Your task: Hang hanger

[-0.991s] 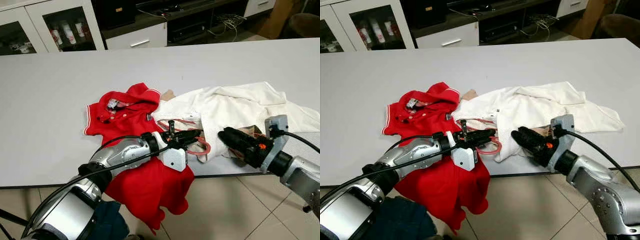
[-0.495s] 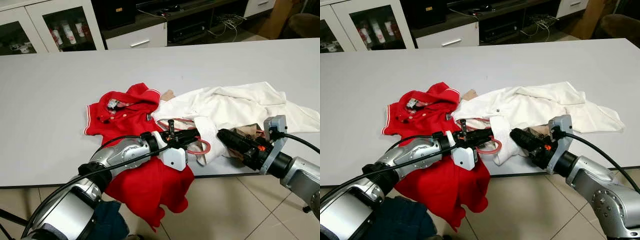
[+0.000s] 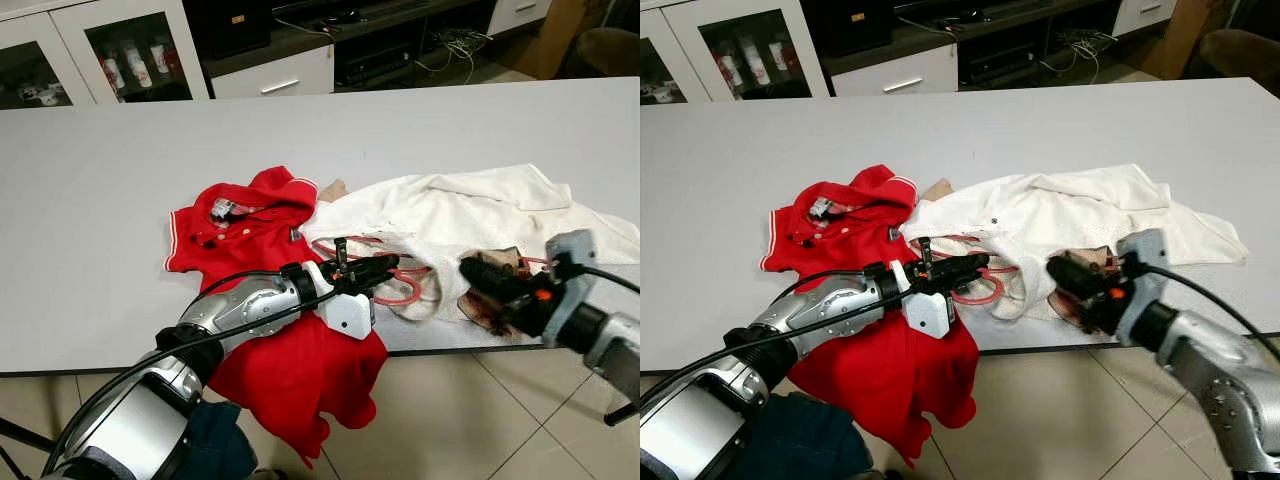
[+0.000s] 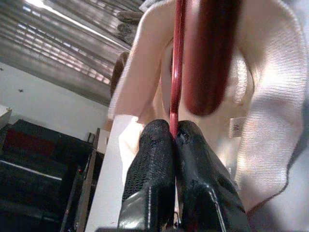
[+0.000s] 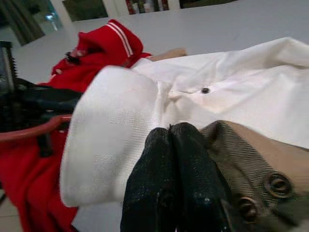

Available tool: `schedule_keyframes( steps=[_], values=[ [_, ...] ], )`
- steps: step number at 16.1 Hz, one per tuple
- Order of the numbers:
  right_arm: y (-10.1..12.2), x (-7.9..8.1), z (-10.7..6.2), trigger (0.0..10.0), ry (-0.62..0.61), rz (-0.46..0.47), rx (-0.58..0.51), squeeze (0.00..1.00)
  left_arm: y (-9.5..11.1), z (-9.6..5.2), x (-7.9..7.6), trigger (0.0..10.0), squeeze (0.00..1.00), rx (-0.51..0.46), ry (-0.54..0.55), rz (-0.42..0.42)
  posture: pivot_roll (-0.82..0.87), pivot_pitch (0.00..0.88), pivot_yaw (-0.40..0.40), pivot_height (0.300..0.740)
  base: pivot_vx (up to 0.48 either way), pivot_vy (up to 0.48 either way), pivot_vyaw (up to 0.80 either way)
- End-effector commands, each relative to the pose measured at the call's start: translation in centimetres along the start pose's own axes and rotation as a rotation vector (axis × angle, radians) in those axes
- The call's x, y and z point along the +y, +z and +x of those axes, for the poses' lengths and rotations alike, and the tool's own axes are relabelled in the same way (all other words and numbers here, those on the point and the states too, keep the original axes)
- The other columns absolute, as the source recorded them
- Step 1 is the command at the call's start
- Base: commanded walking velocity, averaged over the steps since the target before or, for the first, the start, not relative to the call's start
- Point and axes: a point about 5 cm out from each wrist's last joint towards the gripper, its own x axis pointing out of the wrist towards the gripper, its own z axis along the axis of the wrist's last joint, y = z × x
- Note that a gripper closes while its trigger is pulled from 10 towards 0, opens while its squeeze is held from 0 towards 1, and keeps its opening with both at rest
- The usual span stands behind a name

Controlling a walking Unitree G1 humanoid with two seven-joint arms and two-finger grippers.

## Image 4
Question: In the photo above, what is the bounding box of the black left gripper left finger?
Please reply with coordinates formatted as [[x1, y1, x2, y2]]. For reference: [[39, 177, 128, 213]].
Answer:
[[117, 118, 176, 230]]

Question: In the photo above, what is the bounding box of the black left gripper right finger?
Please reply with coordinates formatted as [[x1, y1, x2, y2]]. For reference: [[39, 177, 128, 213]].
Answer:
[[175, 120, 252, 232]]

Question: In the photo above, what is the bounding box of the red plastic hanger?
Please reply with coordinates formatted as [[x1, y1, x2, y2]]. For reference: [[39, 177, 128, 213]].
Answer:
[[168, 0, 245, 138]]

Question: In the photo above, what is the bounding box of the white and beige shirt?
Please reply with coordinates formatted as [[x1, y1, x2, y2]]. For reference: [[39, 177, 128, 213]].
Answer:
[[108, 0, 305, 215]]

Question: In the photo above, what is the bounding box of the black TV stand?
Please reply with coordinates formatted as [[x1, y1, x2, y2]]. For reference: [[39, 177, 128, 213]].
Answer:
[[0, 117, 105, 232]]

